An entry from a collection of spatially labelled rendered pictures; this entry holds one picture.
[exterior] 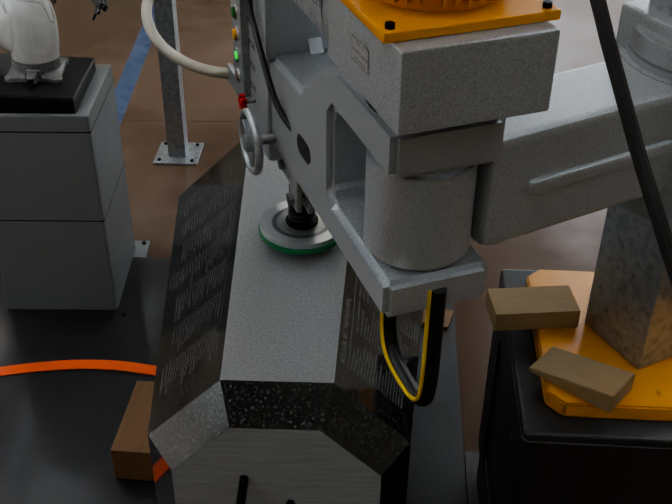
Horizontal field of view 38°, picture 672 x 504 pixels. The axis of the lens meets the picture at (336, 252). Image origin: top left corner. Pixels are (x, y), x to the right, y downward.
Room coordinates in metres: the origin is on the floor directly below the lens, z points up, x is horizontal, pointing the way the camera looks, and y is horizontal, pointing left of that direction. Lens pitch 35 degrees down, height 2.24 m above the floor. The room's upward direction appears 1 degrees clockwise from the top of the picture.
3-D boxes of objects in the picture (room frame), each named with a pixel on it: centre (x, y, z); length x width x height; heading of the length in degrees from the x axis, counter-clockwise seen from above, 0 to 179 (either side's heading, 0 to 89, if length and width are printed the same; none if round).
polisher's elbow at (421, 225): (1.45, -0.14, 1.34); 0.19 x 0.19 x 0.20
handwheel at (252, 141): (1.91, 0.16, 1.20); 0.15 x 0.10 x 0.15; 20
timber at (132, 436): (2.12, 0.57, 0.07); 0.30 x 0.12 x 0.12; 175
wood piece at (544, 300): (1.82, -0.47, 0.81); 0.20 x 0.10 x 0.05; 95
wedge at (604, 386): (1.59, -0.54, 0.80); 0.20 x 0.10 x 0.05; 48
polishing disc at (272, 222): (2.06, 0.09, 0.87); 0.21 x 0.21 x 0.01
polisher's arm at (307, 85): (1.69, -0.04, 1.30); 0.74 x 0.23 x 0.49; 20
